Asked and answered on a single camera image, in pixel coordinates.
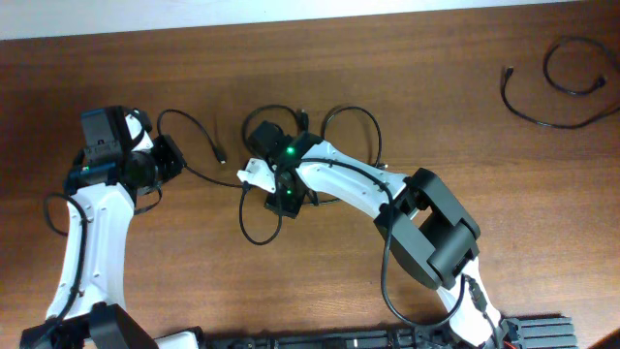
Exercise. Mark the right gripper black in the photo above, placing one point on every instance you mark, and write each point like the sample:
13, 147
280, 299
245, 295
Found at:
286, 205

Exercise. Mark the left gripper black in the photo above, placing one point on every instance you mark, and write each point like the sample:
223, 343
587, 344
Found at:
165, 144

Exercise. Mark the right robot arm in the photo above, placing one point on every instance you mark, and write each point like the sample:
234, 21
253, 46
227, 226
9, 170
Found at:
424, 227

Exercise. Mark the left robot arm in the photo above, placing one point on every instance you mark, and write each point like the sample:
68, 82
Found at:
118, 164

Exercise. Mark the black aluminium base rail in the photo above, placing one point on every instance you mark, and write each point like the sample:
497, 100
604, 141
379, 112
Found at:
517, 333

